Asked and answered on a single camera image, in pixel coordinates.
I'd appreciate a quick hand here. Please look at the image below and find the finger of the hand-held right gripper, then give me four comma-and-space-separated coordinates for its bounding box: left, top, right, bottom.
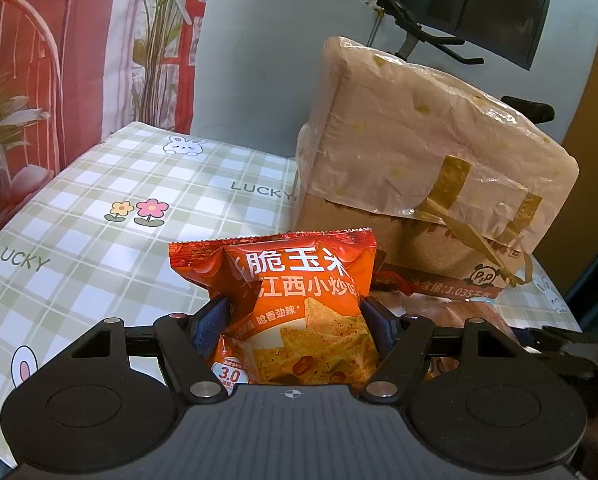
524, 325, 598, 377

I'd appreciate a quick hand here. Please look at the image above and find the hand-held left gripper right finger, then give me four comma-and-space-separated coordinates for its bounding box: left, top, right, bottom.
359, 297, 517, 403

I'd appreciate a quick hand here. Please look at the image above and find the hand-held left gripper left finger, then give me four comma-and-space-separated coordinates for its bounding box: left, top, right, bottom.
66, 297, 231, 404

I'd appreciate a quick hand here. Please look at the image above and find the brown cardboard box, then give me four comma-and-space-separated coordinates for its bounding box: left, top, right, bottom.
291, 36, 580, 307

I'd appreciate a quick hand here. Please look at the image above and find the orange corn chip packet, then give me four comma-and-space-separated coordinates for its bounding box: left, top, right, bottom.
168, 227, 380, 389

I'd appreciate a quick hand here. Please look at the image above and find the clear plastic bag liner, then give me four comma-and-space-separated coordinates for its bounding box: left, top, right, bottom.
296, 36, 580, 257

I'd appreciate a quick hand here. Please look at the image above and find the red snack packet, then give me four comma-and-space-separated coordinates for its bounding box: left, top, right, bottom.
376, 269, 417, 297

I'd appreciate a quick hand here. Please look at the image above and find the brown snack packet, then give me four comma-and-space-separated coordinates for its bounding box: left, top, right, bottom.
399, 291, 512, 378

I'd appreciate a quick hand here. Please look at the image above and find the checkered tablecloth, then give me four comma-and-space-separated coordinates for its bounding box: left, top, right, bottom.
0, 122, 585, 466

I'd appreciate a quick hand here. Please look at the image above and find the black exercise bike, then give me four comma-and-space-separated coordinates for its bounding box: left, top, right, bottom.
374, 0, 556, 126

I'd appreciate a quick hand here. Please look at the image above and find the thin metal pole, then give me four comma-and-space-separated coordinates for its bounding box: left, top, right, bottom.
366, 7, 384, 50

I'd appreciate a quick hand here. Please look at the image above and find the dark window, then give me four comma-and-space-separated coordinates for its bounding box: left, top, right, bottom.
329, 0, 555, 72

